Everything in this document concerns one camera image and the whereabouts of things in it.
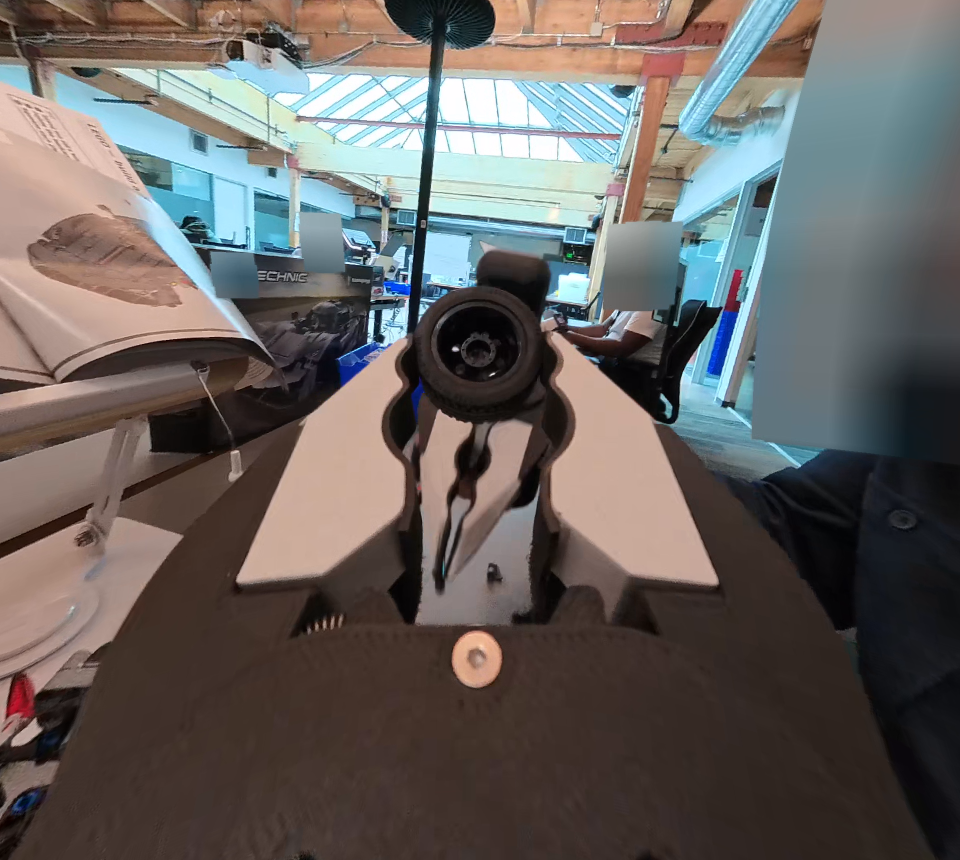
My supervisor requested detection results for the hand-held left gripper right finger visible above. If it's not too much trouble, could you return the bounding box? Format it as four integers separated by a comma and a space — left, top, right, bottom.
534, 332, 721, 595

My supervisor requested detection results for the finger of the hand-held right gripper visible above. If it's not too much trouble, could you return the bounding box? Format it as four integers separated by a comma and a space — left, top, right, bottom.
416, 413, 483, 578
448, 419, 540, 578

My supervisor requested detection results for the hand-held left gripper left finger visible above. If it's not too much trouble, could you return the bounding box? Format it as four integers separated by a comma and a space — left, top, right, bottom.
234, 337, 421, 591

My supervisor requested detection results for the black lego wheel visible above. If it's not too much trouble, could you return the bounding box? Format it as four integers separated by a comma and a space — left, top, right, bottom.
412, 284, 547, 422

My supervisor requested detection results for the dark lego set box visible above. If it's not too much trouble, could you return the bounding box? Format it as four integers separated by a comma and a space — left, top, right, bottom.
148, 266, 374, 454

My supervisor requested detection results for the white whiteboard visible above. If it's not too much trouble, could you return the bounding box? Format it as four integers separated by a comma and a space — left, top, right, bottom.
423, 232, 474, 287

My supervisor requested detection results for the blue plastic bin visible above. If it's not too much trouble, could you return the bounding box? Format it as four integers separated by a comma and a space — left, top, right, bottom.
333, 341, 385, 392

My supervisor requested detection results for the stack of blue red bins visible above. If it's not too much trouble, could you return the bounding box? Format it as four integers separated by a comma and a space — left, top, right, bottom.
705, 267, 747, 381

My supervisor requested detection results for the white book stand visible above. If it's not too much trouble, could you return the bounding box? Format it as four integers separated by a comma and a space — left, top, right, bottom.
0, 357, 252, 681

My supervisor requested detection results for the black pole with ribbed disc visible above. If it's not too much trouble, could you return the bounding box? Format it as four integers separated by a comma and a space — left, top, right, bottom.
384, 0, 498, 338

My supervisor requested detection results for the white ceiling projector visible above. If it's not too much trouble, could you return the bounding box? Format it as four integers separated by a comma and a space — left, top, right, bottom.
222, 27, 310, 89

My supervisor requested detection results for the open instruction book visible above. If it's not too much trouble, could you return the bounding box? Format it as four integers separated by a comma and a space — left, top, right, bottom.
0, 82, 290, 387

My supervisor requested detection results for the silver spiral duct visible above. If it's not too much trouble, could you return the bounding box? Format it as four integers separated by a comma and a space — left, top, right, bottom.
677, 0, 860, 147

